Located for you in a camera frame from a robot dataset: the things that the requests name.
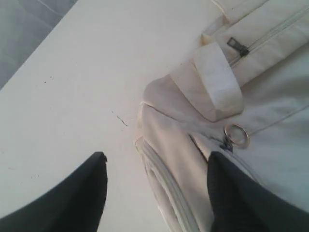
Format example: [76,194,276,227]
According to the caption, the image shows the metal key ring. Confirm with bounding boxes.
[223,123,251,148]

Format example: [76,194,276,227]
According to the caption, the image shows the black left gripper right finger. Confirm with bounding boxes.
[208,152,309,232]

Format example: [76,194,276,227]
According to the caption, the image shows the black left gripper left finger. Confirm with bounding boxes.
[0,152,108,232]

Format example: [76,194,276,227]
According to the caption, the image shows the beige duffel bag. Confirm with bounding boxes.
[135,0,309,232]

